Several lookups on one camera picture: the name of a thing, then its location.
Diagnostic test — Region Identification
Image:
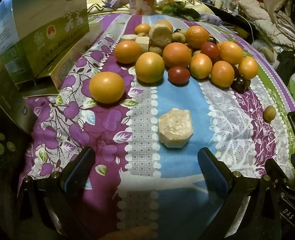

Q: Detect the pale purple tissue packet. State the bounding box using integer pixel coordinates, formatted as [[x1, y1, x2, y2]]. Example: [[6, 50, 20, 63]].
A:
[[200, 12, 221, 26]]

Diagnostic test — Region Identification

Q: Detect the small tan longan fruit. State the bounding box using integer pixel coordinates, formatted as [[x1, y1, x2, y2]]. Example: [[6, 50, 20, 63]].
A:
[[263, 105, 277, 123]]

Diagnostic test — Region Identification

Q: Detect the printed paper noodle bowl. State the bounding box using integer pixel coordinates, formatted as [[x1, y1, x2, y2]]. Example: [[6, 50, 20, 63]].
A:
[[128, 0, 158, 16]]

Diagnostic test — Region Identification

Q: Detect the pile of pale clothes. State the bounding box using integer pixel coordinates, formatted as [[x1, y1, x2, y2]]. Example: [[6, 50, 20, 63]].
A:
[[237, 0, 295, 45]]

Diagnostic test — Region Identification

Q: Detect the pile of cherry tomatoes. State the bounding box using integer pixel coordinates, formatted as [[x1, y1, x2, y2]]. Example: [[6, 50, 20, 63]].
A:
[[174, 29, 251, 93]]

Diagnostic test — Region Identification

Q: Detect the bunch of leafy greens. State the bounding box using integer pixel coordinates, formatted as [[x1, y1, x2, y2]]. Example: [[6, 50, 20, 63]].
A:
[[160, 0, 201, 22]]

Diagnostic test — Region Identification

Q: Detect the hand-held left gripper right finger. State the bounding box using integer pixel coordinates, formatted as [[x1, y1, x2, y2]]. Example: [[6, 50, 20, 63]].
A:
[[197, 147, 280, 240]]

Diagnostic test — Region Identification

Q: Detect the person's left hand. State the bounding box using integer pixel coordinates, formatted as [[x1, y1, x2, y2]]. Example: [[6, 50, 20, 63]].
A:
[[105, 226, 153, 240]]

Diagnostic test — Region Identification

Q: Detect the large peeled sugarcane chunk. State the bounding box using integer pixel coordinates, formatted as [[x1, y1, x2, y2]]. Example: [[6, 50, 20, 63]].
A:
[[158, 108, 194, 148], [149, 24, 173, 47]]

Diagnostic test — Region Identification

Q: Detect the black garment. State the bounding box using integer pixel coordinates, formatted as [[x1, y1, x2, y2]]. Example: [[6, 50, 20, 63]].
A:
[[275, 50, 295, 80]]

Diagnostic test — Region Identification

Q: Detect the black printed box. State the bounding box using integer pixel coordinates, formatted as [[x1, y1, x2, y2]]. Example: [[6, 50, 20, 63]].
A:
[[0, 55, 38, 180]]

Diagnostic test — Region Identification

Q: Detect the pile of oranges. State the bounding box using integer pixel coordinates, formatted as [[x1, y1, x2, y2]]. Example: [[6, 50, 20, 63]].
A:
[[115, 19, 259, 88]]

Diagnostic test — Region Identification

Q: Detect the blue green printed carton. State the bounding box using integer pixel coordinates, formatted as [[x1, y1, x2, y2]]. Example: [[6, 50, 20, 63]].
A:
[[0, 0, 90, 83]]

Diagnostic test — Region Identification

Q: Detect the pile of longans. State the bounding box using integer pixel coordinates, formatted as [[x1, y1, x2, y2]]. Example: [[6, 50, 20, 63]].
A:
[[138, 29, 203, 57]]

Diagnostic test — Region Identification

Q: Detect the small peeled sugarcane piece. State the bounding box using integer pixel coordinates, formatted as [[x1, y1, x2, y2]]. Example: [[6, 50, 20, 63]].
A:
[[120, 34, 137, 43], [135, 37, 151, 52]]

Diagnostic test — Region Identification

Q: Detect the blue white snack packet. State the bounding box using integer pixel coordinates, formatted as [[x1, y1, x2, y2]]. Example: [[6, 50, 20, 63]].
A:
[[105, 0, 128, 8]]

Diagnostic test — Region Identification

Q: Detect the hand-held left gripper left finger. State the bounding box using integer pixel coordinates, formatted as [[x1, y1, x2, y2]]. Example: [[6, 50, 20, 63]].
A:
[[15, 146, 98, 240]]

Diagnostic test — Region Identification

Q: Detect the purple floral striped bedsheet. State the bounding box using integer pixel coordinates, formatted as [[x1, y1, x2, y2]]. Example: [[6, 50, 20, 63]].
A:
[[18, 12, 295, 240]]

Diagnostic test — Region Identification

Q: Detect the green plastic bag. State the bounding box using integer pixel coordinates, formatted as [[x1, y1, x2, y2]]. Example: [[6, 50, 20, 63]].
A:
[[287, 72, 295, 98]]

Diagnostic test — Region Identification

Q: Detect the red plum tomato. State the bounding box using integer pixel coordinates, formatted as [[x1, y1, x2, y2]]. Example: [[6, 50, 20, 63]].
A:
[[168, 66, 191, 85]]

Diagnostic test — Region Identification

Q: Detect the dark bedside table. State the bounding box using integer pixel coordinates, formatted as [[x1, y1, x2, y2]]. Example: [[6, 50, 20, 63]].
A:
[[197, 0, 258, 40]]

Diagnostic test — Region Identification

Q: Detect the white plastic bag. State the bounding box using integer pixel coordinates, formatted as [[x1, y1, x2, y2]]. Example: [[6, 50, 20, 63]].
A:
[[255, 40, 278, 63]]

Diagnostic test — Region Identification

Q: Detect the yellow quilted blanket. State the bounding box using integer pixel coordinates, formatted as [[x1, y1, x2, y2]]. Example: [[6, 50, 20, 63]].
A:
[[86, 0, 214, 17]]

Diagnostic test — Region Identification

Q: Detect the orange citrus fruit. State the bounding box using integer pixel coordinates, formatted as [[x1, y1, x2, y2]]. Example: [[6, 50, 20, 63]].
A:
[[89, 71, 125, 105]]

